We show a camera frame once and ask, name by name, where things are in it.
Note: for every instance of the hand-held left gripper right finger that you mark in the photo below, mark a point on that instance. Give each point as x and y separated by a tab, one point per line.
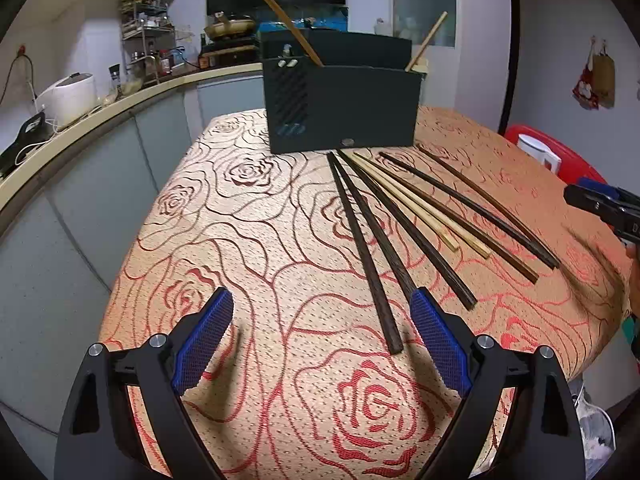
437	340

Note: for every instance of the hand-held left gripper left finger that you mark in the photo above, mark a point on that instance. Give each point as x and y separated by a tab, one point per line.
207	335

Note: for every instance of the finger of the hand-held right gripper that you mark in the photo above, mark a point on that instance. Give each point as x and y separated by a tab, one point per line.
600	205

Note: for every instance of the dark wooden chopstick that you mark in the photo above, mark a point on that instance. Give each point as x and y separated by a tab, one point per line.
419	239
493	210
365	260
378	220
451	210

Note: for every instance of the light bamboo chopstick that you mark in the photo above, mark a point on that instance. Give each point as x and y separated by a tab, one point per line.
430	210
427	40
402	200

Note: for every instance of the dark green utensil holder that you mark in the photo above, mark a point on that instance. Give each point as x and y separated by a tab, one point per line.
360	105

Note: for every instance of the red plastic chair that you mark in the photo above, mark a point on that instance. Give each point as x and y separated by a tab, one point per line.
580	160

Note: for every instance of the white mug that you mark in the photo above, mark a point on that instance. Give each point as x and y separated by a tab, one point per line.
537	150

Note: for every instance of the rose patterned tablecloth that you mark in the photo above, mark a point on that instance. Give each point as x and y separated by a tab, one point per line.
280	240

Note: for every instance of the hanging cloth bag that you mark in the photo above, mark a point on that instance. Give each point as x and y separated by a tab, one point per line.
595	77

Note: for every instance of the grey kitchen cabinets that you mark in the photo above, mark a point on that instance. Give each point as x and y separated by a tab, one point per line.
75	210

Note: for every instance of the beige kitchen countertop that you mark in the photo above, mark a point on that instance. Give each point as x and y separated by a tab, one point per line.
100	120

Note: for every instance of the black countertop appliance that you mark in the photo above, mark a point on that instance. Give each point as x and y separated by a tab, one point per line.
25	140

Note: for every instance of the black capped bottle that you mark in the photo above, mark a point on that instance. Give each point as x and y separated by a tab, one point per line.
114	82

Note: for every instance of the white rice cooker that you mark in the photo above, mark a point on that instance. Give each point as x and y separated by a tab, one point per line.
70	100

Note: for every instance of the white plastic bottle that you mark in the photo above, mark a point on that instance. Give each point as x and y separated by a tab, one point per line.
382	27

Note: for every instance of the black stove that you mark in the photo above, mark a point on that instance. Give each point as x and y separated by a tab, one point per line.
230	52

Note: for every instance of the metal spice rack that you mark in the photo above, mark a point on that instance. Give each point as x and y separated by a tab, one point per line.
147	35

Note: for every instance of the brass wok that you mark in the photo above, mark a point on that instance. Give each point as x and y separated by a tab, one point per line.
230	27

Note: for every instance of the brown wooden chopstick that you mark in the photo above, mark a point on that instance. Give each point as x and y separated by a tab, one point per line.
282	19

